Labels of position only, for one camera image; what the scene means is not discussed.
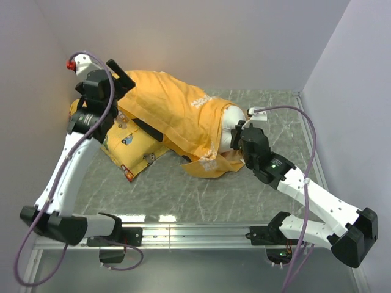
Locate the white pillow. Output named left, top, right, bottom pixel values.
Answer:
left=218, top=105, right=246, bottom=153

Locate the orange Mickey Mouse pillowcase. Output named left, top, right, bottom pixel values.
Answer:
left=119, top=70, right=244, bottom=178

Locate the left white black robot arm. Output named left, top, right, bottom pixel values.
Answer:
left=20, top=54, right=136, bottom=246

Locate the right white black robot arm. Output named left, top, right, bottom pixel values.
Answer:
left=231, top=120, right=378, bottom=268

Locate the yellow vehicle print pillow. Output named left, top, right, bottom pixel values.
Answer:
left=68, top=99, right=170, bottom=183

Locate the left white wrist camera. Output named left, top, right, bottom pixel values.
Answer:
left=66, top=54, right=100, bottom=80

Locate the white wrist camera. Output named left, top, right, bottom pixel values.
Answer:
left=66, top=54, right=100, bottom=80
left=246, top=107, right=268, bottom=125

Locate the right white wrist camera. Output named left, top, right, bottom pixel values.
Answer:
left=246, top=107, right=268, bottom=125

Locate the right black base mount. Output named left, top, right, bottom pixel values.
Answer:
left=245, top=225, right=298, bottom=268

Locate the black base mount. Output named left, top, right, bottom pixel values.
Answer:
left=86, top=227, right=144, bottom=271
left=245, top=225, right=298, bottom=268

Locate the aluminium frame rail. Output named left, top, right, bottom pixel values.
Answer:
left=18, top=91, right=364, bottom=293

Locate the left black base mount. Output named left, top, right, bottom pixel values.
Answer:
left=86, top=227, right=144, bottom=271

